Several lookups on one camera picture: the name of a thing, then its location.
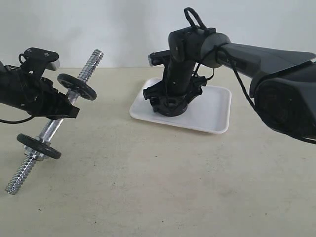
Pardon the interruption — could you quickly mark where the white rectangular plastic tray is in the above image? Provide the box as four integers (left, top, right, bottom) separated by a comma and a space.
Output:
129, 78, 232, 134

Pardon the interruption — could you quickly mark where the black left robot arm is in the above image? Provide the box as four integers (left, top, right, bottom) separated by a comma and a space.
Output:
0, 64, 79, 120

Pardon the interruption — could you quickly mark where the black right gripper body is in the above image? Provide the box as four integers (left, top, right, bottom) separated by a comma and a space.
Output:
143, 57, 206, 100

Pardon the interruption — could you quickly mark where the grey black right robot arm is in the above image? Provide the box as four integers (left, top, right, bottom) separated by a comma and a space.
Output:
143, 26, 316, 144

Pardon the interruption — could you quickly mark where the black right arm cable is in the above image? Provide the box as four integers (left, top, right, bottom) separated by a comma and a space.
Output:
184, 7, 316, 145

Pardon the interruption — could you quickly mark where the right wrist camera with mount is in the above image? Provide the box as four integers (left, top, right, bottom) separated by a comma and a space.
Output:
148, 50, 170, 67

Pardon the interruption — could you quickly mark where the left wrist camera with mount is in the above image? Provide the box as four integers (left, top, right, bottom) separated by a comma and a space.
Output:
17, 47, 60, 84

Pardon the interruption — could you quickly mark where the chrome threaded dumbbell bar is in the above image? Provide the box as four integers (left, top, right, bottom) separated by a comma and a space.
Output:
1, 49, 104, 195

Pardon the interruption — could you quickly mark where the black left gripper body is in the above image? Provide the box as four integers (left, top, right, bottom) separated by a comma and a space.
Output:
4, 65, 58, 117

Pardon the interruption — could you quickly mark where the black weight plate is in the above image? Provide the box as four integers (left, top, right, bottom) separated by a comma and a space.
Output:
153, 96, 188, 117
57, 74, 97, 101

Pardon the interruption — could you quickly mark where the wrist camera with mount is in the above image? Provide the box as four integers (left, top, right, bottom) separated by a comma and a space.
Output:
17, 47, 60, 84
148, 50, 170, 67

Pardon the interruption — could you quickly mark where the black weight plate far end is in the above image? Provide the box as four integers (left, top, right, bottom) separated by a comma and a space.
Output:
17, 133, 61, 159

